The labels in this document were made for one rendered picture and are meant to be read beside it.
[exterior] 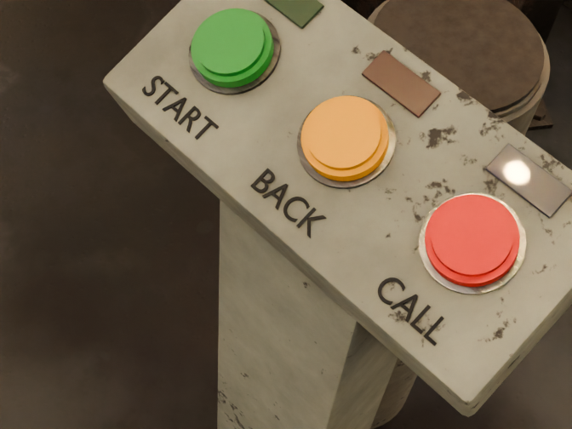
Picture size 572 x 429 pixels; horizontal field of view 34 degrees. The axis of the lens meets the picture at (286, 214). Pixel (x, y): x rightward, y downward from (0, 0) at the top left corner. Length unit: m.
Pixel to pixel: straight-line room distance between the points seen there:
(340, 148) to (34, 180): 0.78
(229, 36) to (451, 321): 0.17
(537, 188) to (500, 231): 0.03
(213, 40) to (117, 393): 0.62
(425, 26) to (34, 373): 0.61
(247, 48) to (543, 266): 0.17
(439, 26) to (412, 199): 0.21
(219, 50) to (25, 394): 0.64
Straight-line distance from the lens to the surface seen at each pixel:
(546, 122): 1.28
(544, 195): 0.43
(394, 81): 0.45
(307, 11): 0.47
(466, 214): 0.41
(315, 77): 0.46
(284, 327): 0.54
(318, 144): 0.43
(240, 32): 0.46
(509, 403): 1.07
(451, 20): 0.62
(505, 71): 0.60
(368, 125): 0.43
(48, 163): 1.19
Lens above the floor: 0.95
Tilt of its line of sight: 57 degrees down
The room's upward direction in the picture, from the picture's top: 7 degrees clockwise
